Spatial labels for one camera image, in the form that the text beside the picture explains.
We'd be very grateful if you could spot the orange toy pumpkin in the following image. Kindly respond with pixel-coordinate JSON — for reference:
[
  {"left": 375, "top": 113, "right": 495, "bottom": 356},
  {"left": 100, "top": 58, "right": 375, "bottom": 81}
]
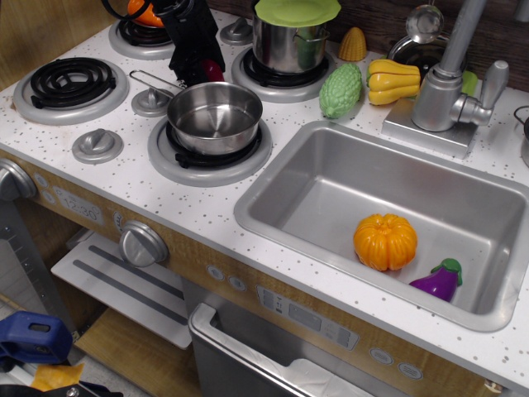
[{"left": 353, "top": 213, "right": 418, "bottom": 272}]

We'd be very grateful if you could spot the purple toy eggplant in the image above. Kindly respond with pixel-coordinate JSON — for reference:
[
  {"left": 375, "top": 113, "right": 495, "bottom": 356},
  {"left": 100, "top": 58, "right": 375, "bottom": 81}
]
[{"left": 410, "top": 258, "right": 463, "bottom": 302}]

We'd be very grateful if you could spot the yellow toy squash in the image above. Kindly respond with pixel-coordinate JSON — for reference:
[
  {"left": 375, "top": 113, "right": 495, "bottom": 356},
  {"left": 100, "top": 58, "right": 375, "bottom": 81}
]
[{"left": 367, "top": 59, "right": 421, "bottom": 106}]

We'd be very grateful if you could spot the silver toy faucet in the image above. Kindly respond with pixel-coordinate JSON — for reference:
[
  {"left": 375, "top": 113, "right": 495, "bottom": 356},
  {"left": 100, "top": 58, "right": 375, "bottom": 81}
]
[{"left": 382, "top": 0, "right": 509, "bottom": 159}]

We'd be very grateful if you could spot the green pot lid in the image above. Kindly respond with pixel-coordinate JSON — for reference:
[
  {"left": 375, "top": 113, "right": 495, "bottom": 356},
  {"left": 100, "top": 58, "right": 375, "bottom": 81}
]
[{"left": 255, "top": 0, "right": 341, "bottom": 27}]

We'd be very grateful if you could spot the orange toy carrot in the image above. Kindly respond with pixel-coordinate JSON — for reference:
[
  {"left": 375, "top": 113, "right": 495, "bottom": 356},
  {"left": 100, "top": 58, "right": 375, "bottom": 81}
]
[{"left": 126, "top": 0, "right": 165, "bottom": 29}]

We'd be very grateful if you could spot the yellow toy corn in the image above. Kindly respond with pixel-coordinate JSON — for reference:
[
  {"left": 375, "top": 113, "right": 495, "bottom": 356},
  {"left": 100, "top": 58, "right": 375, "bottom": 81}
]
[{"left": 338, "top": 26, "right": 367, "bottom": 62}]

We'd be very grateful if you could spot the grey oven door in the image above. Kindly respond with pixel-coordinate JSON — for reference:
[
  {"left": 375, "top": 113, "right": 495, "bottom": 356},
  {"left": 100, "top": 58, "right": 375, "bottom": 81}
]
[{"left": 1, "top": 201, "right": 77, "bottom": 334}]

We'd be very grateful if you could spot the yellow cloth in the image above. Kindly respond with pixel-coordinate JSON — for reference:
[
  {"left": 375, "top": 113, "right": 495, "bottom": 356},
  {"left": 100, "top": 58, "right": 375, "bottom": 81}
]
[{"left": 31, "top": 363, "right": 84, "bottom": 392}]

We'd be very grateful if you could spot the silver oven dial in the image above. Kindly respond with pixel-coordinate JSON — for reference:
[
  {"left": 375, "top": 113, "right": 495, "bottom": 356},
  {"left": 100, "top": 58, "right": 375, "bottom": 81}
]
[
  {"left": 119, "top": 220, "right": 169, "bottom": 268},
  {"left": 1, "top": 158, "right": 37, "bottom": 201}
]

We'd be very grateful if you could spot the silver oven dial right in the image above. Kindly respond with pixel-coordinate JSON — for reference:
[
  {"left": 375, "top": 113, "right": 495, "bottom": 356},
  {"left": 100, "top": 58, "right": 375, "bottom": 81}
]
[{"left": 119, "top": 220, "right": 169, "bottom": 268}]

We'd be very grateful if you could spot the steel bowl behind faucet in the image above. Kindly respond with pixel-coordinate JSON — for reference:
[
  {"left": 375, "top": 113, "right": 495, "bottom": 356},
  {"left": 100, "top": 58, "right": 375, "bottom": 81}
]
[{"left": 387, "top": 35, "right": 450, "bottom": 79}]

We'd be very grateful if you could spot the grey stove knob top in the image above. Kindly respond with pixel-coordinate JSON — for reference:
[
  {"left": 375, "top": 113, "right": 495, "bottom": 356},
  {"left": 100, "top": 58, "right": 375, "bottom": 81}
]
[{"left": 220, "top": 17, "right": 253, "bottom": 45}]

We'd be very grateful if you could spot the blue clamp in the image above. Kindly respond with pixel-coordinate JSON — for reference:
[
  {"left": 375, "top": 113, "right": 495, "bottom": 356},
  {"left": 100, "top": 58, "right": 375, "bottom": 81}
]
[{"left": 1, "top": 311, "right": 74, "bottom": 372}]

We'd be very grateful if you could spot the white oven shelf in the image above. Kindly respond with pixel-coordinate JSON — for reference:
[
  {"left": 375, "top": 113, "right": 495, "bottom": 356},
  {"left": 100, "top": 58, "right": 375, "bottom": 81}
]
[{"left": 51, "top": 232, "right": 191, "bottom": 350}]

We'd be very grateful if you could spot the grey stove knob middle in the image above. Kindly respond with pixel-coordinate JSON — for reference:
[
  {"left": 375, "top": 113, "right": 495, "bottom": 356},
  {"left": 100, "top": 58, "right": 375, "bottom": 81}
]
[{"left": 131, "top": 88, "right": 174, "bottom": 117}]

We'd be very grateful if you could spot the black front right burner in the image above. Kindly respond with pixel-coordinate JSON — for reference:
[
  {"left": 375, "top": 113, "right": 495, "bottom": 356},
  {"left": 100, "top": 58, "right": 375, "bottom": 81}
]
[{"left": 164, "top": 122, "right": 262, "bottom": 169}]

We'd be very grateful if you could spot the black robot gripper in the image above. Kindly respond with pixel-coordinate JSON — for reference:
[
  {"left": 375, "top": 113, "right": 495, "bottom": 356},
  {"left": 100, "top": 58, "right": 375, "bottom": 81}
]
[{"left": 155, "top": 0, "right": 226, "bottom": 86}]

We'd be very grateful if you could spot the steel ladle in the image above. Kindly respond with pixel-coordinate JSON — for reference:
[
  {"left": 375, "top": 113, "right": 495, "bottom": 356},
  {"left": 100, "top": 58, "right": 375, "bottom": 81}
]
[{"left": 406, "top": 1, "right": 444, "bottom": 44}]

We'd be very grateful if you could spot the grey stove knob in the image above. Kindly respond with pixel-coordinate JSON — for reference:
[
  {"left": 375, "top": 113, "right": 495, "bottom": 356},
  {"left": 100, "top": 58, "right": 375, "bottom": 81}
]
[
  {"left": 220, "top": 17, "right": 253, "bottom": 45},
  {"left": 131, "top": 88, "right": 174, "bottom": 117},
  {"left": 72, "top": 128, "right": 124, "bottom": 165}
]

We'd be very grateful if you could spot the green toy bitter melon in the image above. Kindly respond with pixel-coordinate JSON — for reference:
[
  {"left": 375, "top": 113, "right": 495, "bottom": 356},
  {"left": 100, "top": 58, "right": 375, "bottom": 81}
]
[{"left": 319, "top": 64, "right": 363, "bottom": 119}]

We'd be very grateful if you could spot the grey toy sink basin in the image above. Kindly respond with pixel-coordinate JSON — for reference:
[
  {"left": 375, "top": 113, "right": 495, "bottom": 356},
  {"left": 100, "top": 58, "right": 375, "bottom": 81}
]
[{"left": 234, "top": 122, "right": 528, "bottom": 332}]

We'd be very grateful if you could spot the black front left burner coil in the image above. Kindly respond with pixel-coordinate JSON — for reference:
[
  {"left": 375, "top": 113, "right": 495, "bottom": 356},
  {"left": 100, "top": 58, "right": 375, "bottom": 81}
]
[{"left": 30, "top": 57, "right": 117, "bottom": 109}]

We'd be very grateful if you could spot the dark red toy sweet potato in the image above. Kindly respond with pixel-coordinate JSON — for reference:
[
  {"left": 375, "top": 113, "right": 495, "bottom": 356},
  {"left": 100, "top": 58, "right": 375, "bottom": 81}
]
[{"left": 201, "top": 60, "right": 224, "bottom": 82}]

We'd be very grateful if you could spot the grey stove knob front left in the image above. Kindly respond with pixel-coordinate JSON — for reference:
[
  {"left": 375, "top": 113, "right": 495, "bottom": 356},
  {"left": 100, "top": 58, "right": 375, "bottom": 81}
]
[{"left": 72, "top": 128, "right": 124, "bottom": 165}]

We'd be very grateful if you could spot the black back left burner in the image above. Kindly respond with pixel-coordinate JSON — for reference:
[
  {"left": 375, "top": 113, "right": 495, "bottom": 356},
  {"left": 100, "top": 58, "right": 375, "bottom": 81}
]
[{"left": 118, "top": 20, "right": 171, "bottom": 47}]

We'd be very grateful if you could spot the silver oven dial left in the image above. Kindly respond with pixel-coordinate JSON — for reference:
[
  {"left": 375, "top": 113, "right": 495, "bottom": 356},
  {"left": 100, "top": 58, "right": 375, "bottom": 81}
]
[{"left": 1, "top": 158, "right": 37, "bottom": 201}]

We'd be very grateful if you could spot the tall steel pot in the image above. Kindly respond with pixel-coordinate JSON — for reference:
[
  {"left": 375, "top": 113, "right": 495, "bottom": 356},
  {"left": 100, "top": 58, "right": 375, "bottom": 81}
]
[{"left": 252, "top": 15, "right": 330, "bottom": 74}]

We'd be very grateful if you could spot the grey dishwasher door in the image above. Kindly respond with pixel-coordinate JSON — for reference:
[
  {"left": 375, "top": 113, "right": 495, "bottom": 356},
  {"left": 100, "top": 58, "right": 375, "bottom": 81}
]
[{"left": 188, "top": 303, "right": 402, "bottom": 396}]

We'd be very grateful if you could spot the small steel saucepan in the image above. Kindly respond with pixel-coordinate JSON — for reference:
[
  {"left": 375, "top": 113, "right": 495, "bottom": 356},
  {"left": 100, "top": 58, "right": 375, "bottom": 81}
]
[{"left": 129, "top": 69, "right": 263, "bottom": 155}]

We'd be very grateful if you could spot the black back right burner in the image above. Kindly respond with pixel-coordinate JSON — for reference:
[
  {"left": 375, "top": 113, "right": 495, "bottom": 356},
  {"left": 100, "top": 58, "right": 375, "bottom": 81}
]
[{"left": 242, "top": 50, "right": 330, "bottom": 88}]

